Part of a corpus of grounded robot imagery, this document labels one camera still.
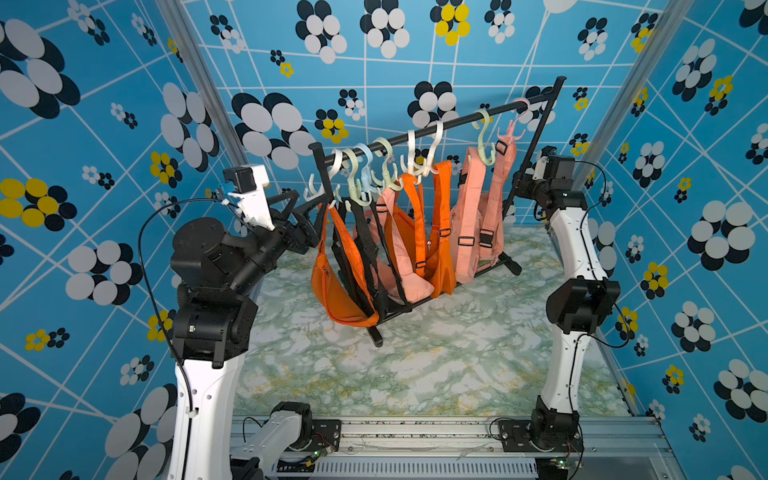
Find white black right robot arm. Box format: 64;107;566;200
515;146;621;451

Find white hook leftmost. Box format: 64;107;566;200
303;142;344;202

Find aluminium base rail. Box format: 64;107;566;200
161;413;688;480

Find green hook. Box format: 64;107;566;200
471;109;496;166
371;137;403;192
343;148;370;206

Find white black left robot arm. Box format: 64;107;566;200
166;191;326;479

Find pink bag right large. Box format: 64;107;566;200
450;147;486;284

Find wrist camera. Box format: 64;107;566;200
223;165;275;231
533;146;576;182

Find black bag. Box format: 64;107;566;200
328;199;413;326

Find aluminium corner post left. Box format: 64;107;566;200
157;0;248;167

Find pink hook rightmost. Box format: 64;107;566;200
497;97;531;141

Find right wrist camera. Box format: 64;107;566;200
533;146;576;182

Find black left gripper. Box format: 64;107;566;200
232;188;328;300

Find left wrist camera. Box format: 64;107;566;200
223;165;275;231

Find aluminium corner post right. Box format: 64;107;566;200
573;0;695;191

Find orange bag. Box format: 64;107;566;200
311;207;379;328
395;161;457;298

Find black clothes rack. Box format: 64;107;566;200
323;77;565;347

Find aluminium corner post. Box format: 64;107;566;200
157;0;248;167
573;0;695;191

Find white hook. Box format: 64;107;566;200
404;130;421;179
419;120;444;178
303;142;344;202

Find light blue hook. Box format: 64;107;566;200
356;143;374;204

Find pink bag rightmost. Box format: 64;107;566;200
479;130;517;269

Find pink bag left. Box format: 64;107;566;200
369;188;434;303

